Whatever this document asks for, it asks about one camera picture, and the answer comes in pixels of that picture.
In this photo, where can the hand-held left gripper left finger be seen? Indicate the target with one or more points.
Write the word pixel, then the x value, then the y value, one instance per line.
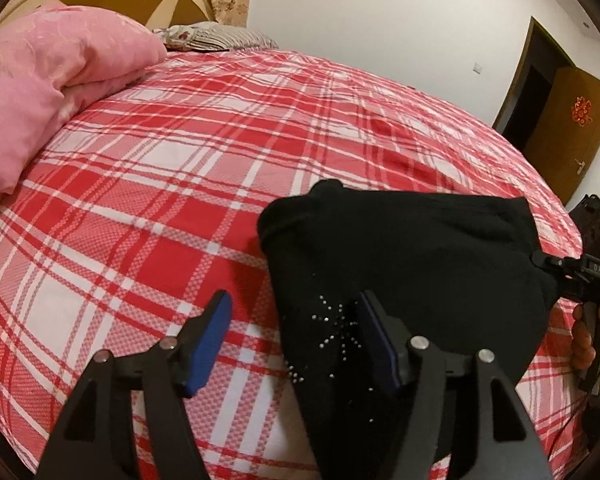
pixel 210 345

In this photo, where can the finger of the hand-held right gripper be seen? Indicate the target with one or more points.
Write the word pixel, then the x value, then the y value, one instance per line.
pixel 555 264

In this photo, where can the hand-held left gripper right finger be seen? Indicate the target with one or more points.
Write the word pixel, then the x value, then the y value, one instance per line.
pixel 375 340

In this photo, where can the black pants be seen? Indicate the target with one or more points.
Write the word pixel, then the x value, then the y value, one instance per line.
pixel 405 250

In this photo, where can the brown wooden door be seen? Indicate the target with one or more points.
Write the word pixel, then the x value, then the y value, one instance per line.
pixel 565 140

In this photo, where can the red door decoration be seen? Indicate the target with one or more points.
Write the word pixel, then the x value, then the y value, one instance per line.
pixel 581 111

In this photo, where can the red plaid bed sheet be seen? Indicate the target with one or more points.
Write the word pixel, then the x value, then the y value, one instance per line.
pixel 180 160

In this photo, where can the striped floral pillow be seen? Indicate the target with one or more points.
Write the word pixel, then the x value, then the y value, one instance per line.
pixel 220 37

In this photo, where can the pink quilt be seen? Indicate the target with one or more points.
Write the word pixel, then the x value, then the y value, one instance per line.
pixel 40 75

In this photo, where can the brown door frame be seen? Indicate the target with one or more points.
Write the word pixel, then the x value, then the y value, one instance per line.
pixel 518 67

